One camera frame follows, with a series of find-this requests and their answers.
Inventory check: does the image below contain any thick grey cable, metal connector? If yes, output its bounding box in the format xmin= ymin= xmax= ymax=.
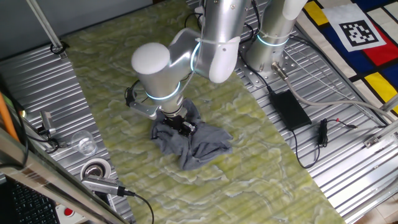
xmin=271 ymin=61 xmax=398 ymax=122

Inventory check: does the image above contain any small silver camera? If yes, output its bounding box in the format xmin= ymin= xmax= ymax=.
xmin=36 ymin=110 xmax=60 ymax=138

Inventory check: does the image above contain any orange pole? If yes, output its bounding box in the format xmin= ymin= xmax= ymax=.
xmin=0 ymin=90 xmax=20 ymax=142

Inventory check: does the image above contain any white fiducial marker sheet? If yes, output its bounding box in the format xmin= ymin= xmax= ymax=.
xmin=322 ymin=2 xmax=387 ymax=53

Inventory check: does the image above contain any dark grey cloth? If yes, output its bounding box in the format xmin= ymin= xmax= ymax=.
xmin=150 ymin=98 xmax=234 ymax=171

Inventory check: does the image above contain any black keyboard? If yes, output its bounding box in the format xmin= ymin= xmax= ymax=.
xmin=6 ymin=177 xmax=62 ymax=224

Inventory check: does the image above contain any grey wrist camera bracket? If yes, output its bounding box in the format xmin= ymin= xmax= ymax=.
xmin=129 ymin=101 xmax=161 ymax=121

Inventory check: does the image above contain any thin metal pole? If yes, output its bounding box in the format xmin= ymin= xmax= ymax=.
xmin=26 ymin=0 xmax=68 ymax=60

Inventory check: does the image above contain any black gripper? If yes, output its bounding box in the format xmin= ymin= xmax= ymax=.
xmin=162 ymin=114 xmax=198 ymax=137

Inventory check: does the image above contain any shiny metal frame bar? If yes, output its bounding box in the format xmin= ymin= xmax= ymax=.
xmin=0 ymin=126 xmax=130 ymax=224

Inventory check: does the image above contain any black camera cable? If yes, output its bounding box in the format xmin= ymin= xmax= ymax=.
xmin=119 ymin=186 xmax=155 ymax=224

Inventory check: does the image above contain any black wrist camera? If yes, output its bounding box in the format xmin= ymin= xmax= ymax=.
xmin=124 ymin=85 xmax=139 ymax=106

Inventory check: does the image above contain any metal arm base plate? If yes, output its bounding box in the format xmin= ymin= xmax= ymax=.
xmin=234 ymin=46 xmax=299 ymax=91

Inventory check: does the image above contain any coloured block pattern cloth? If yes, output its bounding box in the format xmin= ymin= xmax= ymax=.
xmin=294 ymin=0 xmax=398 ymax=116

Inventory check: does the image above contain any black power adapter brick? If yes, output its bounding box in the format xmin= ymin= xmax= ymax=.
xmin=269 ymin=89 xmax=313 ymax=131

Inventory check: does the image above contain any clear plastic cup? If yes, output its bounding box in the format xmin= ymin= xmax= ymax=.
xmin=70 ymin=129 xmax=99 ymax=157

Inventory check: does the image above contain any black looped cord with plug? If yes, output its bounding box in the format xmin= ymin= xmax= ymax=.
xmin=184 ymin=12 xmax=203 ymax=29

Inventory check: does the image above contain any black adapter power cord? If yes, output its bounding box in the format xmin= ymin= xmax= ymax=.
xmin=238 ymin=52 xmax=274 ymax=94

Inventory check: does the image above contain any white power strip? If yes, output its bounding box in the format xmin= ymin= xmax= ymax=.
xmin=194 ymin=4 xmax=206 ymax=19

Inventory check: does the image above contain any grey box with red button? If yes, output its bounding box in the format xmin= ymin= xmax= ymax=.
xmin=55 ymin=203 xmax=88 ymax=224

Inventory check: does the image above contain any black bundled cable, red wire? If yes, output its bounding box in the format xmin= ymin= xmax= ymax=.
xmin=292 ymin=117 xmax=358 ymax=169

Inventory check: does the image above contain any aluminium frame profile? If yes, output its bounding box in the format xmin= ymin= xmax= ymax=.
xmin=363 ymin=93 xmax=398 ymax=149

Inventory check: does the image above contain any silver ribbed camera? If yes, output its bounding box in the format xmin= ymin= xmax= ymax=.
xmin=81 ymin=174 xmax=122 ymax=196

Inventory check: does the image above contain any green marble pattern mat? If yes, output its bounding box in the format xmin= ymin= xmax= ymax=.
xmin=63 ymin=0 xmax=348 ymax=224

